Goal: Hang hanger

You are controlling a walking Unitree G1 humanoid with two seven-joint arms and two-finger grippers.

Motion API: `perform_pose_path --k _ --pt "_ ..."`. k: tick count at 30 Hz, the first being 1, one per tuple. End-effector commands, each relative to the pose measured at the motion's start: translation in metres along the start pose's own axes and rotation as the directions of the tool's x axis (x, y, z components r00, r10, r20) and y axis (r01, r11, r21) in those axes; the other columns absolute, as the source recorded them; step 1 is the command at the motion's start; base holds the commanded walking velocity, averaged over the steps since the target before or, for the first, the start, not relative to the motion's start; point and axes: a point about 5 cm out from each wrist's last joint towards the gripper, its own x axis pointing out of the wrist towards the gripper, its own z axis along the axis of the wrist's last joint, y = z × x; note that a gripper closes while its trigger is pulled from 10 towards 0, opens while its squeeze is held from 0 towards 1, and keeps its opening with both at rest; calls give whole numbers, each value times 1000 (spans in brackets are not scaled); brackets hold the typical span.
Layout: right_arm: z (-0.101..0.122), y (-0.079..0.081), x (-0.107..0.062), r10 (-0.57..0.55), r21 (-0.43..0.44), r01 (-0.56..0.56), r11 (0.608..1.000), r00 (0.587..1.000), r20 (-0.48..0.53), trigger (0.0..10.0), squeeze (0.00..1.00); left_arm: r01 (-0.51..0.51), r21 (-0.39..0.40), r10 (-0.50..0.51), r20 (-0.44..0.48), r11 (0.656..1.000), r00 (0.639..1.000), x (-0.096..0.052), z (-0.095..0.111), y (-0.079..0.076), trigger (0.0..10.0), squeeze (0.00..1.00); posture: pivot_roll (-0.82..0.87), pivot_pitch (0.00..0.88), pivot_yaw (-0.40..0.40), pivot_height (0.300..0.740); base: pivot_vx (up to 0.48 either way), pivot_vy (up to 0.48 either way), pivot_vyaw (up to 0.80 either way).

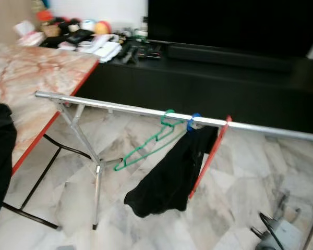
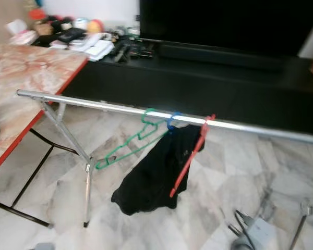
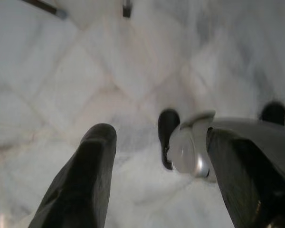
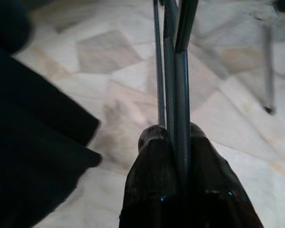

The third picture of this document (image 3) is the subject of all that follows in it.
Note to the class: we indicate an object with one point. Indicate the marble pattern folding table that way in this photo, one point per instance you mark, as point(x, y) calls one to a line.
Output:
point(50, 7)

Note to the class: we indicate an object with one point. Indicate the robot left leg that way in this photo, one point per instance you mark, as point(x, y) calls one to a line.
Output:
point(187, 152)

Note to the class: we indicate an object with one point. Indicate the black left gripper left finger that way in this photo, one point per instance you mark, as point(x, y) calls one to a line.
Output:
point(85, 178)

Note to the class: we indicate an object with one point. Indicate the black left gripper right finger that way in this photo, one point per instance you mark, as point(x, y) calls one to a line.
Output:
point(256, 171)

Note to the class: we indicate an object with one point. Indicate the robot leg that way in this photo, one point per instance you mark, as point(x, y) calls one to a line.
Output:
point(273, 114)
point(187, 152)

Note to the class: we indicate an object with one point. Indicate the silver clothes rack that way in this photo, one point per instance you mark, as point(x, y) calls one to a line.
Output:
point(126, 8)

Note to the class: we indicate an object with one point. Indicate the robot right leg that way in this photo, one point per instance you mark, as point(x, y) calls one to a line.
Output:
point(273, 114)

